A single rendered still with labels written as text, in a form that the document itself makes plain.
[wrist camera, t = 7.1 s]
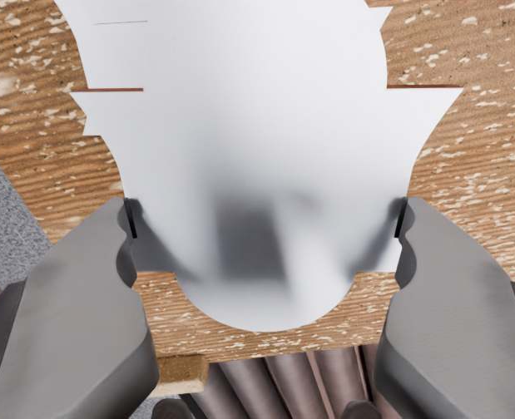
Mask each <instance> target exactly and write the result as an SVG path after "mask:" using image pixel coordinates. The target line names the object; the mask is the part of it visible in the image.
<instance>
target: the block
mask: <svg viewBox="0 0 515 419"><path fill-rule="evenodd" d="M157 364H158V368H159V373H160V377H159V381H158V383H157V385H156V388H155V389H154V390H153V392H152V393H151V394H150V395H149V396H148V397H163V396H170V395H176V394H182V393H191V392H202V391H204V389H205V387H206V381H207V377H208V371H209V363H208V362H207V360H206V358H205V357H204V355H202V354H201V355H195V356H189V357H166V358H161V359H157Z"/></svg>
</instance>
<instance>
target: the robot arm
mask: <svg viewBox="0 0 515 419"><path fill-rule="evenodd" d="M135 238H137V235H136V227H135V224H134V219H133V216H132V212H131V206H130V203H129V199H128V197H126V198H121V197H115V198H112V199H110V200H108V201H107V202H106V203H105V204H104V205H102V206H101V207H100V208H99V209H97V210H96V211H95V212H93V213H92V214H91V215H89V216H88V217H87V218H86V219H84V220H83V221H82V222H81V223H80V224H79V225H77V226H76V227H75V228H73V229H72V230H71V231H69V232H68V233H67V234H66V235H64V236H63V237H62V238H61V239H60V240H58V241H57V242H56V243H55V244H54V245H53V246H52V247H51V248H50V249H49V250H48V251H47V252H46V253H45V254H44V256H43V257H42V258H41V259H40V260H39V261H38V263H37V264H36V265H35V266H34V268H33V269H32V270H31V271H30V273H29V274H28V275H27V277H26V278H25V279H24V280H23V281H20V282H16V283H10V284H9V285H8V286H7V287H6V288H5V289H4V290H3V291H2V292H1V293H0V419H128V418H129V417H130V416H131V415H132V414H133V412H134V411H135V410H136V409H137V408H138V407H139V406H140V405H141V404H142V403H143V402H144V401H145V400H146V398H147V397H148V396H149V395H150V394H151V393H152V392H153V390H154V389H155V388H156V385H157V383H158V381H159V377H160V373H159V368H158V364H157V360H156V351H155V347H154V343H153V340H152V336H151V330H150V328H149V324H148V321H147V318H146V312H145V309H144V306H143V302H142V299H141V296H140V294H139V293H137V292H135V291H134V290H132V289H131V288H132V286H133V284H134V283H135V282H136V279H137V273H136V268H135V265H134V261H133V258H132V255H131V249H130V246H131V244H132V242H133V239H135ZM394 238H396V239H399V243H400V244H401V246H402V249H401V253H400V256H399V261H398V265H397V268H396V271H395V275H394V278H395V281H396V282H397V284H398V286H399V287H400V291H398V292H397V293H395V294H394V295H393V296H392V298H391V299H390V303H389V308H388V312H387V315H386V318H385V321H384V326H383V330H382V333H381V336H380V340H379V345H378V350H377V354H376V358H375V364H374V371H373V381H374V385H375V387H376V389H377V390H378V392H379V393H380V394H381V395H382V397H383V398H384V399H385V400H386V401H387V402H388V403H389V405H390V406H391V407H392V408H393V409H394V410H395V411H396V412H397V413H398V414H399V415H400V416H401V417H402V418H403V419H515V282H514V281H513V280H512V279H511V277H510V276H509V275H508V273H507V272H506V271H505V270H504V269H503V267H502V266H501V265H500V264H499V263H498V261H497V260H496V259H495V258H494V257H493V256H492V255H491V254H490V253H489V252H488V251H487V250H486V249H485V248H484V247H483V246H482V245H481V244H480V243H479V242H478V241H477V240H476V239H474V238H473V237H472V236H471V235H469V234H468V233H467V232H465V231H464V230H463V229H461V228H460V227H458V226H457V225H456V224H455V223H454V222H453V221H451V220H450V219H448V218H447V217H446V216H444V215H443V214H442V213H440V212H439V211H438V210H436V209H435V208H434V207H433V206H432V205H430V204H429V203H428V202H426V201H425V200H423V199H422V198H420V197H418V196H411V197H405V196H404V197H403V200H402V204H401V207H400V211H399V217H398V221H397V225H396V229H395V233H394ZM151 419H193V417H192V415H191V413H190V410H189V408H188V406H187V405H186V403H185V402H184V401H183V400H181V399H175V398H165V399H162V400H160V401H159V402H158V403H157V404H156V405H155V406H154V408H153V410H152V415H151ZM340 419H382V416H381V412H380V410H379V408H378V407H377V406H376V405H375V404H374V403H373V402H371V401H367V400H360V401H351V402H349V403H348V404H347V405H346V407H345V409H344V412H343V414H342V416H341V418H340Z"/></svg>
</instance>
